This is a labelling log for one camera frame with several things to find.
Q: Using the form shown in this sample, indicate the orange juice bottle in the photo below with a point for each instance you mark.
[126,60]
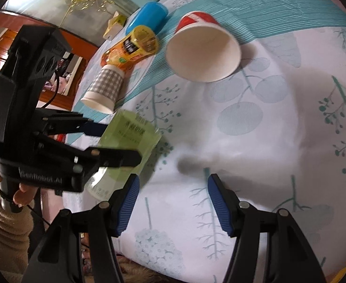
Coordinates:
[131,46]

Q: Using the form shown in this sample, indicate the red white paper cup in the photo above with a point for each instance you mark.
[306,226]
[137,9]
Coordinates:
[202,56]

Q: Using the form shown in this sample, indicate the person's left forearm beige sleeve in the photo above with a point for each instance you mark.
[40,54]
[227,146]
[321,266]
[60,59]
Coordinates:
[2,227]

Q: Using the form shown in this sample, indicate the person's left hand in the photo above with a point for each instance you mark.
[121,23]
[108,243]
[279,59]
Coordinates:
[24,195]

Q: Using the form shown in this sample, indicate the small yellow white carton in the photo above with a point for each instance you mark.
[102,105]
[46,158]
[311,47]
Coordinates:
[114,26]

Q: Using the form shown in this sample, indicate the green clear plastic bottle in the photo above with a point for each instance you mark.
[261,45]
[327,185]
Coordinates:
[126,135]

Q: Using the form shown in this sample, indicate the blue plastic cup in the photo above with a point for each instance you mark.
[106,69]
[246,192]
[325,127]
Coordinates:
[148,16]

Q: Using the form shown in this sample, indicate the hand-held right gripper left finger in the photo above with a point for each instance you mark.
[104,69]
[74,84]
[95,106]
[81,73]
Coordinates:
[128,205]

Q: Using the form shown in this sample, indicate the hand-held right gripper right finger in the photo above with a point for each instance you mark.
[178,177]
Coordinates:
[219,206]

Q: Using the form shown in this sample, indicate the beige fuzzy clothing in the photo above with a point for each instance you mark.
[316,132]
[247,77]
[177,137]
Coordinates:
[137,272]

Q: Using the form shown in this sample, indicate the white teal printed bedsheet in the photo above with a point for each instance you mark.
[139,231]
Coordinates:
[279,153]

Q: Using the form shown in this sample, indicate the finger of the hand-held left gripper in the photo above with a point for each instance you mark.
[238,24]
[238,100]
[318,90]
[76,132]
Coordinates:
[94,129]
[121,157]

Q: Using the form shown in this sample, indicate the grey checkered paper cup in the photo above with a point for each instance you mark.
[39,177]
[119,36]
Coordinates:
[105,83]

